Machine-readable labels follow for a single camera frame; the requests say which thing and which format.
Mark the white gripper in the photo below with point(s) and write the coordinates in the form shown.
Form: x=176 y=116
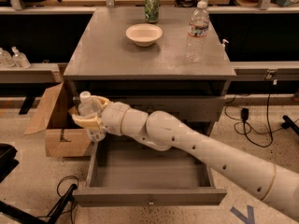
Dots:
x=112 y=117

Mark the blue label plastic bottle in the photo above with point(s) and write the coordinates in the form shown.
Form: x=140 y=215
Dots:
x=87 y=107

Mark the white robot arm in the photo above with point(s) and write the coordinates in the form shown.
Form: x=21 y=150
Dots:
x=272 y=184

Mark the grey wooden drawer cabinet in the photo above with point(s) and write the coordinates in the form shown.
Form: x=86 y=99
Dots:
x=107 y=63

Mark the open grey middle drawer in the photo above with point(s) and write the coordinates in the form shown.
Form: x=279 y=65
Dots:
x=123 y=172

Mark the clear sanitizer bottle right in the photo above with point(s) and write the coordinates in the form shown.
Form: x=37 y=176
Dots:
x=20 y=58

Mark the clear sanitizer bottle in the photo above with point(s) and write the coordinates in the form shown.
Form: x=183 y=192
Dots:
x=5 y=58
x=20 y=58

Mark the closed grey top drawer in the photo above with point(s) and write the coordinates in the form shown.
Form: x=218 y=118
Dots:
x=189 y=109

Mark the clear sanitizer bottle left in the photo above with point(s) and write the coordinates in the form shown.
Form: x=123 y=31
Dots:
x=5 y=58

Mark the clear plastic water bottle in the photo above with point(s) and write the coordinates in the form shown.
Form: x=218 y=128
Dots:
x=197 y=31

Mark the small white pump bottle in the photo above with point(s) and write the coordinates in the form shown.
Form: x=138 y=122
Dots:
x=224 y=43

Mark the open cardboard box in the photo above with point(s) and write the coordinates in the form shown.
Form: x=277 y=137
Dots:
x=63 y=138

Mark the black stand base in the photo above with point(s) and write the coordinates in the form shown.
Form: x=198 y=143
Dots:
x=44 y=208

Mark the black chair part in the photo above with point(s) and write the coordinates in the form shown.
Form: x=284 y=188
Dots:
x=7 y=160

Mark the green soda can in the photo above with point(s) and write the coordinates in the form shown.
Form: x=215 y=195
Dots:
x=151 y=11

